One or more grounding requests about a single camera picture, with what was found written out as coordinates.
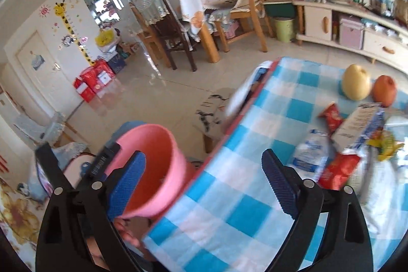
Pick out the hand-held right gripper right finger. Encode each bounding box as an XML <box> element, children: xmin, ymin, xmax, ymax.
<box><xmin>255</xmin><ymin>148</ymin><xmax>373</xmax><ymax>272</ymax></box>

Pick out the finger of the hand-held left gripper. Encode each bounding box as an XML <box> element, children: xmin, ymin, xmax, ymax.
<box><xmin>35</xmin><ymin>142</ymin><xmax>74</xmax><ymax>196</ymax></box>

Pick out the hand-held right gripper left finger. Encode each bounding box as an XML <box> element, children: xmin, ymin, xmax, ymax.
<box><xmin>35</xmin><ymin>151</ymin><xmax>154</xmax><ymax>272</ymax></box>

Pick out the pink plastic bucket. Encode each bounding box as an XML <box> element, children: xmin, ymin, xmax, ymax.
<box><xmin>105</xmin><ymin>124</ymin><xmax>188</xmax><ymax>219</ymax></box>

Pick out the white blue wipes packet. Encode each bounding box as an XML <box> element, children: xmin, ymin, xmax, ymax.
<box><xmin>292</xmin><ymin>129</ymin><xmax>329</xmax><ymax>173</ymax></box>

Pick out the red gold-print snack packet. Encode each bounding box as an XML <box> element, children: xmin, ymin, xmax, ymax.
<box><xmin>318</xmin><ymin>153</ymin><xmax>361</xmax><ymax>191</ymax></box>

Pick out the person's left hand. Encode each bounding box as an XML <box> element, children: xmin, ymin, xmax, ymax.
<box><xmin>113</xmin><ymin>217</ymin><xmax>150</xmax><ymax>252</ymax></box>

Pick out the blue white checkered tablecloth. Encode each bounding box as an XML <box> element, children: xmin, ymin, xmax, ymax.
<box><xmin>143</xmin><ymin>57</ymin><xmax>408</xmax><ymax>272</ymax></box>

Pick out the floral blanket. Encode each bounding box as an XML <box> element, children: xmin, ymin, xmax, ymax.
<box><xmin>0</xmin><ymin>176</ymin><xmax>45</xmax><ymax>269</ymax></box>

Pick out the red gift box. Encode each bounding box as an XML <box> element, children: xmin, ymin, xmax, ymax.
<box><xmin>73</xmin><ymin>76</ymin><xmax>97</xmax><ymax>104</ymax></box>
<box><xmin>80</xmin><ymin>60</ymin><xmax>116</xmax><ymax>92</ymax></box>

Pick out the small red snack packet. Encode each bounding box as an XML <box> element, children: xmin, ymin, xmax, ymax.
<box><xmin>318</xmin><ymin>102</ymin><xmax>344</xmax><ymax>133</ymax></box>

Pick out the white blue paper carton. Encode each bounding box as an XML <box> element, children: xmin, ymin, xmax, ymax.
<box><xmin>331</xmin><ymin>102</ymin><xmax>386</xmax><ymax>154</ymax></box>

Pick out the white door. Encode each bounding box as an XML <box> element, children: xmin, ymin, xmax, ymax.
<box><xmin>16</xmin><ymin>30</ymin><xmax>74</xmax><ymax>120</ymax></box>

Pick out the patterned stool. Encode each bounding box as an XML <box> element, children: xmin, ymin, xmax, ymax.
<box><xmin>195</xmin><ymin>89</ymin><xmax>235</xmax><ymax>154</ymax></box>

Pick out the white plastic bag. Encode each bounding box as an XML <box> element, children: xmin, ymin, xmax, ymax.
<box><xmin>357</xmin><ymin>116</ymin><xmax>408</xmax><ymax>237</ymax></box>

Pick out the yellow green snack packet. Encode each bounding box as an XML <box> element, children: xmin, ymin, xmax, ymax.
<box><xmin>366</xmin><ymin>129</ymin><xmax>405</xmax><ymax>162</ymax></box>

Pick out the yellow bag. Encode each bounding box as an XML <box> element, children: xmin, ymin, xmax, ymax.
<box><xmin>96</xmin><ymin>28</ymin><xmax>118</xmax><ymax>49</ymax></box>

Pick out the large yellow pear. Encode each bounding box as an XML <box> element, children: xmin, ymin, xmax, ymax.
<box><xmin>342</xmin><ymin>64</ymin><xmax>372</xmax><ymax>101</ymax></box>

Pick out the red apple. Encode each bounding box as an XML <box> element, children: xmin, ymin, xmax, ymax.
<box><xmin>372</xmin><ymin>75</ymin><xmax>397</xmax><ymax>108</ymax></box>

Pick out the dark wooden chair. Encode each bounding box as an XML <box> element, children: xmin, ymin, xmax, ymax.
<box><xmin>156</xmin><ymin>0</ymin><xmax>197</xmax><ymax>72</ymax></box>

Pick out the lace-covered wooden chair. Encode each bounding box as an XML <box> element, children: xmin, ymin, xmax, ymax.
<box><xmin>128</xmin><ymin>0</ymin><xmax>174</xmax><ymax>69</ymax></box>

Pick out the green waste bin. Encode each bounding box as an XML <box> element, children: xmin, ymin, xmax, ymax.
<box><xmin>273</xmin><ymin>17</ymin><xmax>296</xmax><ymax>44</ymax></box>

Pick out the pink storage box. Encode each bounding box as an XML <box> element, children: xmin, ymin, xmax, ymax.
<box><xmin>338</xmin><ymin>15</ymin><xmax>364</xmax><ymax>50</ymax></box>

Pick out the white television cabinet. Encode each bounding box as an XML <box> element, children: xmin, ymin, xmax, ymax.
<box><xmin>292</xmin><ymin>0</ymin><xmax>408</xmax><ymax>66</ymax></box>

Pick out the orange-print dining table cloth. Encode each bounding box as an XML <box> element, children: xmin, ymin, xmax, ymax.
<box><xmin>177</xmin><ymin>0</ymin><xmax>206</xmax><ymax>42</ymax></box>

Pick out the giraffe wall sticker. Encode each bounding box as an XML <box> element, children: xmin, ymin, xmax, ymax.
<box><xmin>53</xmin><ymin>0</ymin><xmax>97</xmax><ymax>66</ymax></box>

